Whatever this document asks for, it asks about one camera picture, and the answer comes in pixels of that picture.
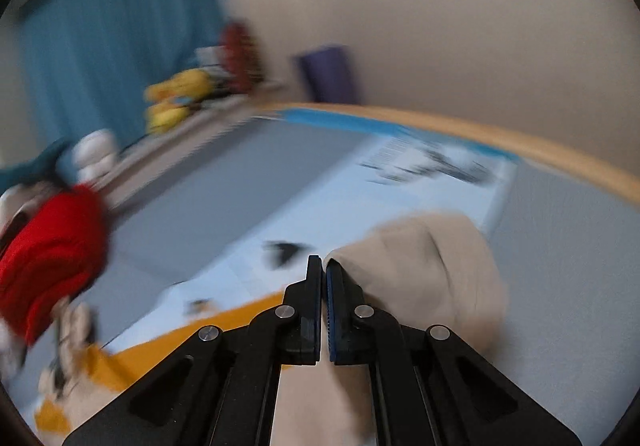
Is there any dark red plush toy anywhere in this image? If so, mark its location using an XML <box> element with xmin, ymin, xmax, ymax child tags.
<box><xmin>219</xmin><ymin>20</ymin><xmax>266</xmax><ymax>94</ymax></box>

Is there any yellow plush toy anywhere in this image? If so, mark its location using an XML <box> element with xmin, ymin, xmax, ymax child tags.
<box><xmin>144</xmin><ymin>68</ymin><xmax>213</xmax><ymax>135</ymax></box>

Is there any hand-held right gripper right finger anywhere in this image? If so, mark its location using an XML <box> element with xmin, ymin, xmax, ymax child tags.
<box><xmin>326</xmin><ymin>262</ymin><xmax>583</xmax><ymax>446</ymax></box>

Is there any blue curtain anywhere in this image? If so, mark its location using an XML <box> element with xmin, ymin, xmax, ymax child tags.
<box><xmin>17</xmin><ymin>0</ymin><xmax>226</xmax><ymax>161</ymax></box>

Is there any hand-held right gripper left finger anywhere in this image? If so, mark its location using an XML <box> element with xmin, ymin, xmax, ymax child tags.
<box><xmin>62</xmin><ymin>255</ymin><xmax>322</xmax><ymax>446</ymax></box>

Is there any purple box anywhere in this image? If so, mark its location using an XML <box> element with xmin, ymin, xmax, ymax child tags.
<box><xmin>295</xmin><ymin>44</ymin><xmax>362</xmax><ymax>105</ymax></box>

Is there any white cloth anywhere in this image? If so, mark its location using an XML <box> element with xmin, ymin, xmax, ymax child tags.
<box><xmin>72</xmin><ymin>128</ymin><xmax>119</xmax><ymax>183</ymax></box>

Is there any red cloth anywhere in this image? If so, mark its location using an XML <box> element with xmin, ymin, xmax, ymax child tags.
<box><xmin>0</xmin><ymin>186</ymin><xmax>110</xmax><ymax>347</ymax></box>

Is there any printed blue and orange blanket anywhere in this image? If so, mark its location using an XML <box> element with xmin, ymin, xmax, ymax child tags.
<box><xmin>35</xmin><ymin>108</ymin><xmax>518</xmax><ymax>437</ymax></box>

